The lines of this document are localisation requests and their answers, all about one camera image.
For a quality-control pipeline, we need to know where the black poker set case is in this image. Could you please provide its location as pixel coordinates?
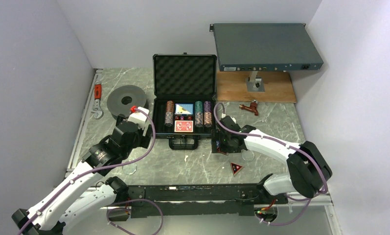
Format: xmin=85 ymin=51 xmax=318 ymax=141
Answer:
xmin=152 ymin=53 xmax=217 ymax=150

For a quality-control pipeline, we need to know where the metal device stand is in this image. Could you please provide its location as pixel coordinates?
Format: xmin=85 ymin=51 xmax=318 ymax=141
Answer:
xmin=246 ymin=71 xmax=265 ymax=92

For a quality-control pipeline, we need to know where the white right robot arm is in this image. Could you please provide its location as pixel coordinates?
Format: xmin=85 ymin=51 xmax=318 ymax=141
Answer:
xmin=211 ymin=107 xmax=332 ymax=203

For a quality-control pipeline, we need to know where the clear round lid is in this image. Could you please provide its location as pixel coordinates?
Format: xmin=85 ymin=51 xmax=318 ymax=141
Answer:
xmin=241 ymin=151 xmax=255 ymax=162
xmin=122 ymin=163 xmax=137 ymax=175

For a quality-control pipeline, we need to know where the green orange chip stack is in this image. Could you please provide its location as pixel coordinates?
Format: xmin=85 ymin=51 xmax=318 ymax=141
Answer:
xmin=195 ymin=101 xmax=204 ymax=128

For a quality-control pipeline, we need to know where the wooden base board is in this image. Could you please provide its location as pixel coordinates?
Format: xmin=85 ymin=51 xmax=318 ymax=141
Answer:
xmin=217 ymin=71 xmax=297 ymax=103

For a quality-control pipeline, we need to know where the red adjustable wrench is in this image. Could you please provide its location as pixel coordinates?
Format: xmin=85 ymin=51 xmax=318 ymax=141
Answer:
xmin=92 ymin=73 xmax=104 ymax=119

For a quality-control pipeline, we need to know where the brass red valve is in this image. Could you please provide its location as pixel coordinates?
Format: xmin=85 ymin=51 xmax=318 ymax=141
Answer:
xmin=239 ymin=100 xmax=259 ymax=116

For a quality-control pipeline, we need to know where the black filament spool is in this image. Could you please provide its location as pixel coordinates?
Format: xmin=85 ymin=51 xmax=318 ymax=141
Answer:
xmin=107 ymin=85 xmax=149 ymax=119

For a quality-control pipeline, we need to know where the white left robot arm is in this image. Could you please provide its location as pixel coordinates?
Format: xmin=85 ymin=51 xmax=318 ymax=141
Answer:
xmin=12 ymin=106 xmax=156 ymax=235

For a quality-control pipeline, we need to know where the purple orange chip stack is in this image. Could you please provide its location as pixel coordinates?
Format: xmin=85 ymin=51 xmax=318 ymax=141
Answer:
xmin=204 ymin=101 xmax=212 ymax=128

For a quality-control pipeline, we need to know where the orange poker chip stack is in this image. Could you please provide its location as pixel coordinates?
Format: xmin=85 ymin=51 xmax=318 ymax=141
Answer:
xmin=166 ymin=100 xmax=175 ymax=113

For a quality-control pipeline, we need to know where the red triangle token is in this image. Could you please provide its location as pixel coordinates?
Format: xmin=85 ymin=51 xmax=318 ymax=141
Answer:
xmin=230 ymin=162 xmax=244 ymax=176

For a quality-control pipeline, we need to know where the grey rack network device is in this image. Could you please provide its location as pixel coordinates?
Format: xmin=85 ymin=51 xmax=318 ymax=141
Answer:
xmin=209 ymin=23 xmax=324 ymax=71

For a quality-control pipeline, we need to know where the red playing card deck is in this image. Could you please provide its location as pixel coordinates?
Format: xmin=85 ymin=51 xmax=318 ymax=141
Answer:
xmin=174 ymin=120 xmax=194 ymax=133

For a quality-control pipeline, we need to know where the grey poker chip stack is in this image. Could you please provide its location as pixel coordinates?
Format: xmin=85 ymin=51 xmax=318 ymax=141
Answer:
xmin=164 ymin=112 xmax=174 ymax=127

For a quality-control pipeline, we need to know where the blue playing card deck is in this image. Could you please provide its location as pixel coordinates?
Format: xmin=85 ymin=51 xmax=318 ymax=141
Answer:
xmin=175 ymin=103 xmax=194 ymax=116

